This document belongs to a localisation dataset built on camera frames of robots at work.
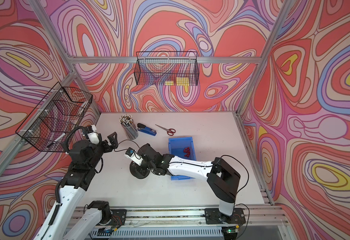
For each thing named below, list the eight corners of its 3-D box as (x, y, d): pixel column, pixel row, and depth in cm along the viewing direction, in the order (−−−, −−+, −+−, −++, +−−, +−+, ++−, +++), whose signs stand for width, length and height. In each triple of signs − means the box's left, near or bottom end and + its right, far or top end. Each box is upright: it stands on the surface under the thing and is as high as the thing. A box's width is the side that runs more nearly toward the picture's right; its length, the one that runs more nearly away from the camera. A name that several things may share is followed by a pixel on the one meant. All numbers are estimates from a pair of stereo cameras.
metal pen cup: (125, 135, 108) (117, 118, 94) (133, 130, 111) (127, 112, 97) (131, 141, 104) (123, 124, 90) (139, 135, 108) (134, 118, 94)
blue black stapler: (138, 130, 111) (136, 125, 107) (140, 127, 113) (138, 122, 109) (154, 137, 107) (153, 132, 103) (156, 134, 109) (155, 129, 105)
